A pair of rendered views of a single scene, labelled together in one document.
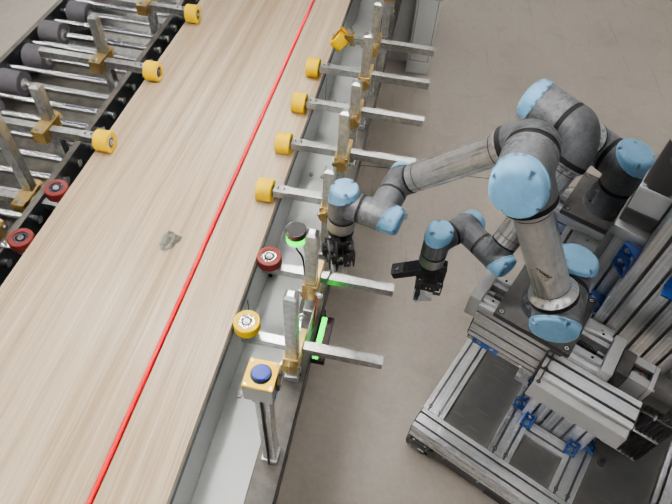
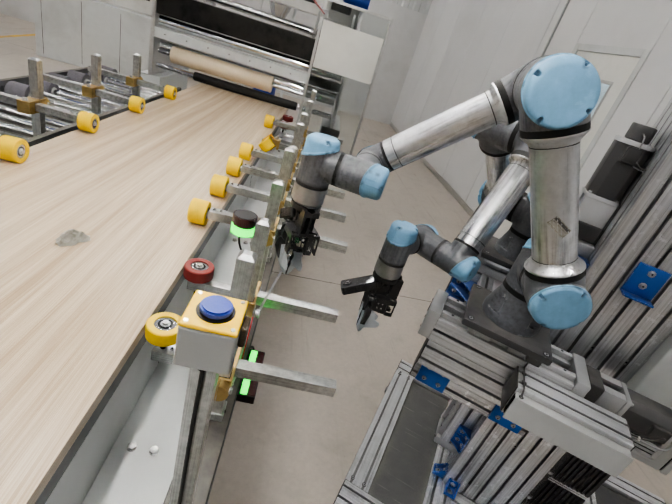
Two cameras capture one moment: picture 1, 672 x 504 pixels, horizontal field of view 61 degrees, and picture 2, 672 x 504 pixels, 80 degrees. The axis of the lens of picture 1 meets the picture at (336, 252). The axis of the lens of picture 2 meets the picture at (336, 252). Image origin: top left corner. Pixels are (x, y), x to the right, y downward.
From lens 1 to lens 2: 82 cm
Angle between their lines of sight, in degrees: 27
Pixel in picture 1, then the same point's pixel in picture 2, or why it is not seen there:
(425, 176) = (410, 141)
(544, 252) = (569, 192)
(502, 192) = (547, 91)
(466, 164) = (461, 119)
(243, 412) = (134, 470)
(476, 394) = (395, 463)
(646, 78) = not seen: hidden behind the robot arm
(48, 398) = not seen: outside the picture
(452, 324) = (354, 402)
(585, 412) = (580, 430)
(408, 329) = (313, 406)
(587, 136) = not seen: hidden behind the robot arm
